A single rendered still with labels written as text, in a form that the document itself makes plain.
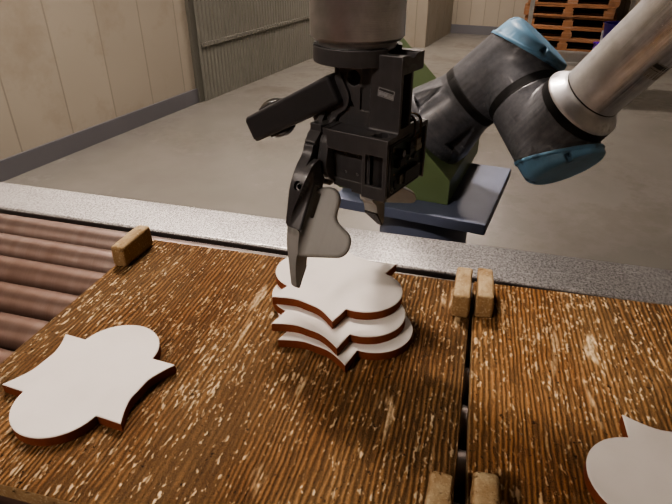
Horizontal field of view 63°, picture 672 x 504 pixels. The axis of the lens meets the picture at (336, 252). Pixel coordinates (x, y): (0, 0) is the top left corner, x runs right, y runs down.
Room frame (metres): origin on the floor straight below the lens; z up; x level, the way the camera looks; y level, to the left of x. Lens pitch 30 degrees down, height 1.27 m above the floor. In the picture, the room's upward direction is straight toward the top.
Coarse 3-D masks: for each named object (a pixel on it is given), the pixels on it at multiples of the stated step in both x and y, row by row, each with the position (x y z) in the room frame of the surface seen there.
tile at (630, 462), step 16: (624, 416) 0.31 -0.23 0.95; (624, 432) 0.30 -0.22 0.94; (640, 432) 0.29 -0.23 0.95; (656, 432) 0.29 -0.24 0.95; (592, 448) 0.28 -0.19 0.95; (608, 448) 0.28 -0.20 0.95; (624, 448) 0.28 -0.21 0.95; (640, 448) 0.28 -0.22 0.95; (656, 448) 0.28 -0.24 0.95; (592, 464) 0.26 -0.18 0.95; (608, 464) 0.26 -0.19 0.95; (624, 464) 0.26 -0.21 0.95; (640, 464) 0.26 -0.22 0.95; (656, 464) 0.26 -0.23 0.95; (592, 480) 0.25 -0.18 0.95; (608, 480) 0.25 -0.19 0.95; (624, 480) 0.25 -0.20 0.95; (640, 480) 0.25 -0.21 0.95; (656, 480) 0.25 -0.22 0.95; (592, 496) 0.24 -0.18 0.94; (608, 496) 0.24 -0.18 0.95; (624, 496) 0.24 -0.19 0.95; (640, 496) 0.24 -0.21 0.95; (656, 496) 0.24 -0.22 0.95
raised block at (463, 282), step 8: (456, 272) 0.50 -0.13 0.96; (464, 272) 0.49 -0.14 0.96; (472, 272) 0.49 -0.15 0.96; (456, 280) 0.48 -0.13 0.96; (464, 280) 0.48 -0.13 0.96; (456, 288) 0.46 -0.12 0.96; (464, 288) 0.46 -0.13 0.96; (456, 296) 0.45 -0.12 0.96; (464, 296) 0.45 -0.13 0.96; (456, 304) 0.45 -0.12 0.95; (464, 304) 0.45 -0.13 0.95; (456, 312) 0.45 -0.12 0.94; (464, 312) 0.45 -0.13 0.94
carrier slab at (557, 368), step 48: (528, 288) 0.50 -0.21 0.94; (480, 336) 0.42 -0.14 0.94; (528, 336) 0.42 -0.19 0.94; (576, 336) 0.42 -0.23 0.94; (624, 336) 0.42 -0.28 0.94; (480, 384) 0.35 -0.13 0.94; (528, 384) 0.35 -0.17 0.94; (576, 384) 0.35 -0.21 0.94; (624, 384) 0.35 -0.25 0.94; (480, 432) 0.30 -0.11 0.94; (528, 432) 0.30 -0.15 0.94; (576, 432) 0.30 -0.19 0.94; (528, 480) 0.26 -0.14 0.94; (576, 480) 0.26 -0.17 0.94
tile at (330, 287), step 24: (288, 264) 0.50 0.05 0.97; (312, 264) 0.50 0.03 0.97; (336, 264) 0.50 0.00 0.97; (360, 264) 0.50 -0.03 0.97; (384, 264) 0.50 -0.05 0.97; (288, 288) 0.46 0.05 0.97; (312, 288) 0.46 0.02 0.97; (336, 288) 0.46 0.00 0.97; (360, 288) 0.46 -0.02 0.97; (384, 288) 0.46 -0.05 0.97; (312, 312) 0.43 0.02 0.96; (336, 312) 0.42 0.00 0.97; (360, 312) 0.42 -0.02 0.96; (384, 312) 0.42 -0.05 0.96
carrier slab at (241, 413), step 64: (192, 256) 0.57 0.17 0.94; (256, 256) 0.57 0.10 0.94; (64, 320) 0.44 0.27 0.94; (128, 320) 0.44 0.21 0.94; (192, 320) 0.44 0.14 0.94; (256, 320) 0.44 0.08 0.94; (448, 320) 0.44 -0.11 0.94; (0, 384) 0.35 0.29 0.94; (192, 384) 0.35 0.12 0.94; (256, 384) 0.35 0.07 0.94; (320, 384) 0.35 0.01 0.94; (384, 384) 0.35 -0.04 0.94; (448, 384) 0.35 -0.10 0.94; (0, 448) 0.28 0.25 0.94; (64, 448) 0.28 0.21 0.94; (128, 448) 0.28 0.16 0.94; (192, 448) 0.28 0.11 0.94; (256, 448) 0.28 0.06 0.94; (320, 448) 0.28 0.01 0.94; (384, 448) 0.28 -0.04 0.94; (448, 448) 0.28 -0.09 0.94
